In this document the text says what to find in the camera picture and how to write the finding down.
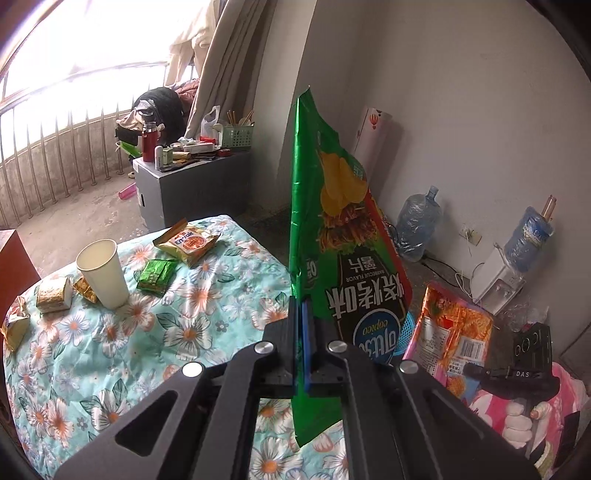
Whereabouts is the green foil packet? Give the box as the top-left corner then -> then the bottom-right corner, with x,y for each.
137,258 -> 178,296

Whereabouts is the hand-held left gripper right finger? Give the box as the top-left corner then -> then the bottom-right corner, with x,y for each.
307,302 -> 541,480

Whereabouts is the empty blue water bottle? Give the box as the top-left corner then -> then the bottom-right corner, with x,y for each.
394,185 -> 443,262

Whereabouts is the orange noodle packet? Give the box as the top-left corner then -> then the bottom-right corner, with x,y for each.
402,282 -> 495,400

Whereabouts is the green chip bag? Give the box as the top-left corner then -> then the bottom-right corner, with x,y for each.
288,87 -> 414,448

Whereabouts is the yellow snack packet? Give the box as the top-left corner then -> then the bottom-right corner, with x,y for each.
152,220 -> 221,268

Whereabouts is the red thermos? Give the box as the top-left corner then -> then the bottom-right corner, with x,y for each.
141,122 -> 160,162

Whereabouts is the blue dispenser water bottle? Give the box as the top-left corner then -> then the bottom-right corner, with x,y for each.
503,205 -> 555,273

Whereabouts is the metal balcony railing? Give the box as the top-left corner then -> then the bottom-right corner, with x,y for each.
0,62 -> 169,227

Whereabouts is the small golden snack packet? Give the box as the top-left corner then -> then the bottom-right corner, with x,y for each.
2,295 -> 31,349
37,276 -> 75,313
74,276 -> 99,304

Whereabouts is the grey cabinet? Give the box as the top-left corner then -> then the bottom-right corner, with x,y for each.
132,150 -> 252,232

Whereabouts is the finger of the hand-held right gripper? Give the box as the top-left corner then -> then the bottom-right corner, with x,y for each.
464,362 -> 513,378

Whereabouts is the beige curtain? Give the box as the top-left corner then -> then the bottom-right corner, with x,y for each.
185,0 -> 319,139

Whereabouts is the orange cardboard box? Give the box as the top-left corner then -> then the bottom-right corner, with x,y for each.
0,229 -> 42,319

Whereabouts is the green plastic storage basket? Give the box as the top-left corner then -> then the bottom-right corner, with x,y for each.
221,124 -> 254,151

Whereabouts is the person's right hand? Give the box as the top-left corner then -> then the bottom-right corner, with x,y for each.
503,399 -> 552,448

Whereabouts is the black floor cable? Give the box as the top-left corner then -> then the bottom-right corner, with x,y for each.
422,256 -> 472,296

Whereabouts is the black clothing pile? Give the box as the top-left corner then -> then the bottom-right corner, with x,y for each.
131,87 -> 185,134

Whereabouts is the white floor cable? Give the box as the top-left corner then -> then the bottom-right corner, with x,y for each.
455,272 -> 481,302

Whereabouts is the white plastic bag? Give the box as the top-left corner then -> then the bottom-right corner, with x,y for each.
200,105 -> 221,139

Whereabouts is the white water dispenser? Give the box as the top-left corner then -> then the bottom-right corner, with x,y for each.
471,249 -> 527,315

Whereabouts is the white paper cup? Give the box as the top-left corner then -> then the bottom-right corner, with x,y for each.
76,239 -> 131,310

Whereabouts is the blue plastic basket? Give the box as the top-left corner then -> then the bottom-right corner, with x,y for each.
398,314 -> 419,358

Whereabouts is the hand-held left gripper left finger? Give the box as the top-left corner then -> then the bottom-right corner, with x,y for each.
53,295 -> 308,480

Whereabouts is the cream hanging cloth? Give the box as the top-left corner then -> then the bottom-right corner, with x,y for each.
168,0 -> 222,84

